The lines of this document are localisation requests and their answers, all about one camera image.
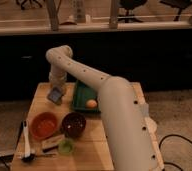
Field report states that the black office chair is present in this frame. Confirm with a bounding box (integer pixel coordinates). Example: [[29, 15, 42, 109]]
[[118, 0, 147, 23]]

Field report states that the black cable right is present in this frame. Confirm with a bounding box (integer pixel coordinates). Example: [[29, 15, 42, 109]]
[[158, 133, 192, 171]]

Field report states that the orange plastic bowl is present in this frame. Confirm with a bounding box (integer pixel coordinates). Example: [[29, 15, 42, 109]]
[[30, 112, 58, 140]]

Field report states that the orange egg shaped object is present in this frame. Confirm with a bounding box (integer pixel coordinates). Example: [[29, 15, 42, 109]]
[[86, 99, 98, 108]]

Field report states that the green plastic cup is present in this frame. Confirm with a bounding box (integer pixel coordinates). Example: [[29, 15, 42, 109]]
[[58, 138, 74, 155]]

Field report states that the wooden brush block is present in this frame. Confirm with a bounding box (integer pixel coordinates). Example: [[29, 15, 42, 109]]
[[42, 134, 64, 152]]

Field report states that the black handled utensil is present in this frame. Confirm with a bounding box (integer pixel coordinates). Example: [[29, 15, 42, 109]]
[[21, 153, 55, 163]]

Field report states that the dark maroon bowl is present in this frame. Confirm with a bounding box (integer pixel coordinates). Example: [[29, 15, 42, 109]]
[[60, 112, 86, 138]]

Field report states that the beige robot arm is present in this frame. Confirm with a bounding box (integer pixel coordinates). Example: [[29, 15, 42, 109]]
[[46, 46, 162, 171]]

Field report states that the green plastic tray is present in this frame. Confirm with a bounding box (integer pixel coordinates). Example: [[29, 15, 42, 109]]
[[71, 80, 99, 113]]

